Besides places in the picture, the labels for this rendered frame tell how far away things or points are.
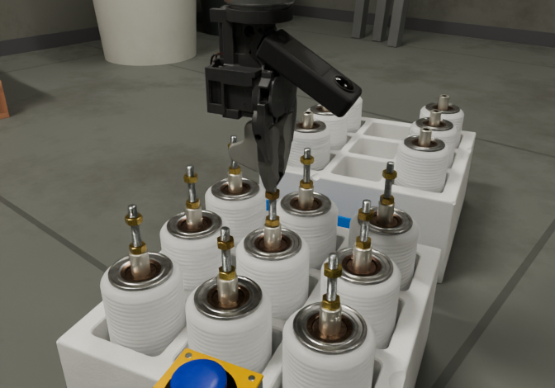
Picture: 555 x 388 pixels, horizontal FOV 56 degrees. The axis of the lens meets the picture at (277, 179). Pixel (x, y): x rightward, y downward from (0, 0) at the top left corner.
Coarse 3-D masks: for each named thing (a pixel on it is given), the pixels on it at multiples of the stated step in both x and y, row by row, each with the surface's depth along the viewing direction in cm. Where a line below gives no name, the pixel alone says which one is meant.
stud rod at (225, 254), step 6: (222, 228) 53; (228, 228) 53; (222, 234) 53; (228, 234) 53; (222, 240) 54; (228, 240) 54; (222, 252) 54; (228, 252) 54; (222, 258) 55; (228, 258) 55; (222, 264) 55; (228, 264) 55; (228, 270) 55
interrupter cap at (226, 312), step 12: (240, 276) 60; (204, 288) 58; (216, 288) 58; (240, 288) 58; (252, 288) 58; (204, 300) 56; (216, 300) 57; (240, 300) 57; (252, 300) 56; (204, 312) 54; (216, 312) 55; (228, 312) 55; (240, 312) 55; (252, 312) 55
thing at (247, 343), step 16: (192, 304) 56; (192, 320) 55; (208, 320) 54; (240, 320) 54; (256, 320) 55; (192, 336) 56; (208, 336) 54; (224, 336) 54; (240, 336) 54; (256, 336) 55; (208, 352) 55; (224, 352) 54; (240, 352) 55; (256, 352) 56; (256, 368) 57
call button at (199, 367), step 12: (192, 360) 38; (204, 360) 38; (180, 372) 37; (192, 372) 37; (204, 372) 37; (216, 372) 37; (180, 384) 36; (192, 384) 36; (204, 384) 36; (216, 384) 36
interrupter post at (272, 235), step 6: (264, 228) 65; (270, 228) 65; (276, 228) 65; (264, 234) 66; (270, 234) 65; (276, 234) 65; (264, 240) 66; (270, 240) 65; (276, 240) 66; (270, 246) 66; (276, 246) 66
